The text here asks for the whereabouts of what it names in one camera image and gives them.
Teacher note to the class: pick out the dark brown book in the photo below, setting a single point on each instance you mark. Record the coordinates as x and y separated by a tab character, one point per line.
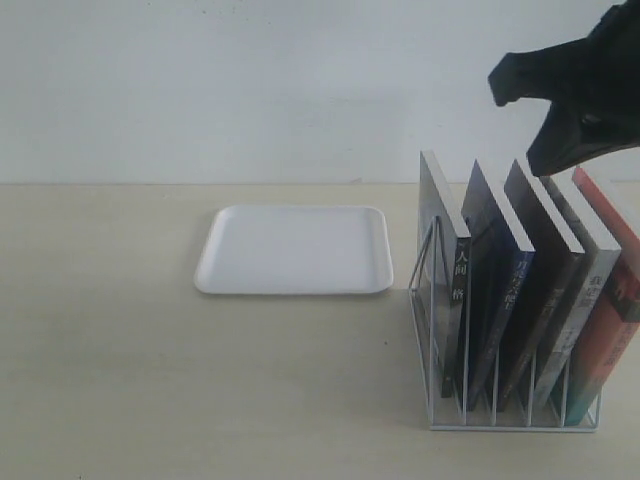
557	255

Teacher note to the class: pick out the white wire book rack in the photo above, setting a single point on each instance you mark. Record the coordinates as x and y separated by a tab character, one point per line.
451	414

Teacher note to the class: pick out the black grey book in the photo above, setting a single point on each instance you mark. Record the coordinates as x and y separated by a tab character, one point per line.
443	280

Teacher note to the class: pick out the orange red book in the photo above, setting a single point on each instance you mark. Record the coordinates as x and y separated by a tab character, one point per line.
614	319

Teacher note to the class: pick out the grey white book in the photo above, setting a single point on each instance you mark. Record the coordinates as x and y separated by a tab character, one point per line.
601	251

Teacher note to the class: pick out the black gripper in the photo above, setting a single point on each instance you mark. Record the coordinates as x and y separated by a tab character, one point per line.
600	71

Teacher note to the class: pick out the white rectangular tray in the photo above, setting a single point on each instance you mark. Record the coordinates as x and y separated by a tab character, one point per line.
296	250

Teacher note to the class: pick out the blue book with orange moon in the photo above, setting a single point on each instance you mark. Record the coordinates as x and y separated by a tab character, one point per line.
501	254

